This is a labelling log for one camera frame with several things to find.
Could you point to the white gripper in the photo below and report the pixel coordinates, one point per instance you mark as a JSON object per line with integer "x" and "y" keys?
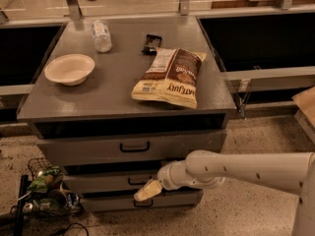
{"x": 167, "y": 176}

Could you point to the grey drawer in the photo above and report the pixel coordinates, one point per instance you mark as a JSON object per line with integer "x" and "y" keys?
{"x": 124, "y": 200}
{"x": 109, "y": 182}
{"x": 110, "y": 149}

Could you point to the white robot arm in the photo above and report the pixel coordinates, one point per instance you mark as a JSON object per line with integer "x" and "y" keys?
{"x": 202, "y": 169}

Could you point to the grey bottom drawer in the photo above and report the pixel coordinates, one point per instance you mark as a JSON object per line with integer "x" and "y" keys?
{"x": 124, "y": 200}

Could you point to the grey top drawer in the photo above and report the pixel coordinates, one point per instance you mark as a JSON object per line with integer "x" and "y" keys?
{"x": 110, "y": 149}

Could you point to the grey drawer cabinet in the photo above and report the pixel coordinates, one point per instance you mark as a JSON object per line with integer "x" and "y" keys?
{"x": 102, "y": 105}

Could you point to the soda can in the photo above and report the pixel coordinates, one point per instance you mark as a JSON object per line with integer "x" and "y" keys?
{"x": 73, "y": 201}

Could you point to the green chip bag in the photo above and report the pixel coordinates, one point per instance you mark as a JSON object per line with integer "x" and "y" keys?
{"x": 50, "y": 179}

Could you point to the brown cream chip bag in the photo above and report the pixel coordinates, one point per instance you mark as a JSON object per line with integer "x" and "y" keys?
{"x": 171, "y": 78}

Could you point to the white paper bowl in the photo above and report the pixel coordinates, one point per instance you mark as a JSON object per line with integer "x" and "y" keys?
{"x": 69, "y": 70}

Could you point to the dark snack bar wrapper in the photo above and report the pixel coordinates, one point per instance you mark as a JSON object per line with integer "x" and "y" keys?
{"x": 151, "y": 44}

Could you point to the brown cardboard box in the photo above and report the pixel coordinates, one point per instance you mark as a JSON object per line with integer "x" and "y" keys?
{"x": 305, "y": 101}

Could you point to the black wire basket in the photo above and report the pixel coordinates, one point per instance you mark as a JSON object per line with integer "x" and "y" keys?
{"x": 38, "y": 165}

